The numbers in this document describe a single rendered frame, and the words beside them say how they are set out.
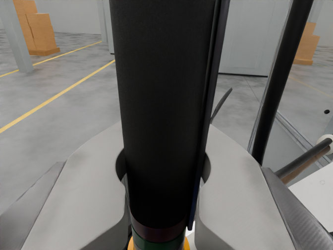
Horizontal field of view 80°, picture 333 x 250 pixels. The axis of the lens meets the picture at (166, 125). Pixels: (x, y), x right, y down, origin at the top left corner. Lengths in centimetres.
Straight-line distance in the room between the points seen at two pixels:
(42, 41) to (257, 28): 654
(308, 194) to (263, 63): 543
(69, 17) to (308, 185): 1418
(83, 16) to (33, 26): 594
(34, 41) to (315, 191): 832
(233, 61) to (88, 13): 989
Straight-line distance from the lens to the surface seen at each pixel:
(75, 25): 1422
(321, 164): 115
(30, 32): 843
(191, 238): 20
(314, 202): 54
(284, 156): 138
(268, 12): 572
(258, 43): 575
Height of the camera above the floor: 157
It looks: 31 degrees down
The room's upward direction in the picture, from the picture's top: 2 degrees clockwise
